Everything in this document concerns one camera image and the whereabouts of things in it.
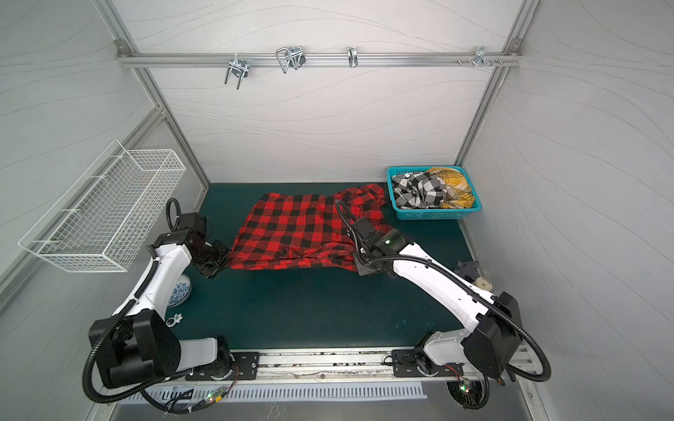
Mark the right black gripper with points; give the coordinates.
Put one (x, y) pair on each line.
(361, 261)

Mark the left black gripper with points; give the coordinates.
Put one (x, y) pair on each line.
(211, 271)

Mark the red black plaid shirt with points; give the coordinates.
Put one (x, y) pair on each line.
(304, 231)

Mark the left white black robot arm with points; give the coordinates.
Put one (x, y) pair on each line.
(135, 348)

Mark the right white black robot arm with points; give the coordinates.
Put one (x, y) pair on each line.
(492, 339)

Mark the blue white ceramic bowl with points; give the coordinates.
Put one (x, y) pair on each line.
(181, 292)

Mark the small metal clamp piece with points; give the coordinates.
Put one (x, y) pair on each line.
(174, 320)

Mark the teal plastic basket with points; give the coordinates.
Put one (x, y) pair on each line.
(429, 214)

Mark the black white plaid shirt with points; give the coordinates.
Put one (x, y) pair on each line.
(418, 190)

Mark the yellow plaid shirt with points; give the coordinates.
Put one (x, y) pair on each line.
(457, 192)

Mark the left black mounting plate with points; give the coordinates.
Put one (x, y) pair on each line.
(243, 366)

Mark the black mounting plate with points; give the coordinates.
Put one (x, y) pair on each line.
(243, 366)
(407, 363)

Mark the beige cylinder object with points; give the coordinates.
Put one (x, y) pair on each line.
(484, 284)

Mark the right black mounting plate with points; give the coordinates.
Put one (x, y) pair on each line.
(407, 363)

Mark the metal U-bolt clamp left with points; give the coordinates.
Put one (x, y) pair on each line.
(237, 70)

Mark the metal u-bolt clamp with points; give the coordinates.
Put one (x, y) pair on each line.
(290, 57)
(237, 70)

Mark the metal U-bolt clamp middle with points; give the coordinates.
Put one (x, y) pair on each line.
(290, 57)

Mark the white wire basket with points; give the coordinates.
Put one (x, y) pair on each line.
(101, 222)

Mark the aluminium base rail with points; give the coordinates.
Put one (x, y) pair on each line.
(331, 365)

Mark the white slotted cable duct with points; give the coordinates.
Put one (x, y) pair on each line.
(289, 392)

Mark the aluminium cross rail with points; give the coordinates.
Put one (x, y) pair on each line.
(313, 60)

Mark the small metal ring clamp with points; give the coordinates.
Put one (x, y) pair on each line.
(352, 57)

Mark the metal bracket with bolts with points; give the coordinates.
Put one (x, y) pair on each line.
(480, 59)

